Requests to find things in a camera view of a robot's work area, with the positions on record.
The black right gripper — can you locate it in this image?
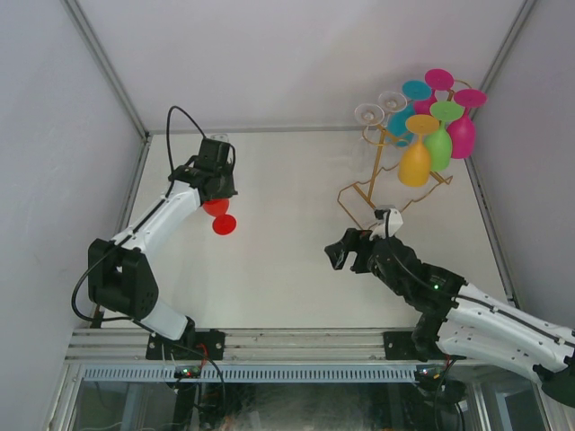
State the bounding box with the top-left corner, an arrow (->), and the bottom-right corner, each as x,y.
326,227 -> 406,296

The red wine glass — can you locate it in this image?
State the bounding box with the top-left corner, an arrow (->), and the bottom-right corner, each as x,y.
202,198 -> 237,235

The yellow wine glass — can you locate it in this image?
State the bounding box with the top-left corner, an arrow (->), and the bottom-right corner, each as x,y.
398,114 -> 439,188

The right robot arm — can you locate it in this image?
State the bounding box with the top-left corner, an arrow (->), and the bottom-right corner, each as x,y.
324,228 -> 574,407

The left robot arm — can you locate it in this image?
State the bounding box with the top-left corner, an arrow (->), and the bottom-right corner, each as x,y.
87,138 -> 237,359

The clear wine glass front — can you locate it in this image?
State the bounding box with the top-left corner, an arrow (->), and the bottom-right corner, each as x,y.
351,103 -> 385,169

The clear wine glass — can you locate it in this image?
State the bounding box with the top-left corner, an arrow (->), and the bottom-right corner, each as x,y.
351,103 -> 385,169
377,91 -> 408,113

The green wine glass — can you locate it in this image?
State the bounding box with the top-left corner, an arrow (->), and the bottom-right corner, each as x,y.
424,101 -> 464,172

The clear wine glass rear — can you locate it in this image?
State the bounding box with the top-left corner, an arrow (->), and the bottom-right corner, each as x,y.
377,91 -> 408,113

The magenta wine glass front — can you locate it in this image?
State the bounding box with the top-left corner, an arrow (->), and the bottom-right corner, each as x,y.
447,89 -> 488,159

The magenta wine glass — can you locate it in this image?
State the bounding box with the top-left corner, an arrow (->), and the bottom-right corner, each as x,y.
413,68 -> 455,115
447,89 -> 488,159

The blue wine glass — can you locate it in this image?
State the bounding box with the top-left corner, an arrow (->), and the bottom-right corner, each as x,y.
387,80 -> 431,147

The magenta wine glass rear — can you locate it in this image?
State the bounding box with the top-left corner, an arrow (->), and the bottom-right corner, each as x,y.
413,68 -> 455,115

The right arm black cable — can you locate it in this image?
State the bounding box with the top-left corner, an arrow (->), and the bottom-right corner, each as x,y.
381,210 -> 464,297

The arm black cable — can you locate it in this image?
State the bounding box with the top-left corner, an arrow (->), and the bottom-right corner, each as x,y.
381,210 -> 464,297
70,105 -> 212,322

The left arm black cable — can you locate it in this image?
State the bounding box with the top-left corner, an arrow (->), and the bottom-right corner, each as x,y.
70,105 -> 212,322

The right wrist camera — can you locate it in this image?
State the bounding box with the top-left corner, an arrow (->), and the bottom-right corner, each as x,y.
369,206 -> 403,241

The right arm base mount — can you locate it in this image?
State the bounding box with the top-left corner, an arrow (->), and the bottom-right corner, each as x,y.
383,330 -> 466,362

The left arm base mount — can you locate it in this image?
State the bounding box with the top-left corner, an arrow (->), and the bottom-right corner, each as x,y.
146,329 -> 226,361

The aluminium frame rail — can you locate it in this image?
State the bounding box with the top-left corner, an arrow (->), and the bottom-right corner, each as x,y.
65,326 -> 553,365

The slotted grey cable duct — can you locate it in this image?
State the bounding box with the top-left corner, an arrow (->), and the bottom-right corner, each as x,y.
83,365 -> 418,383

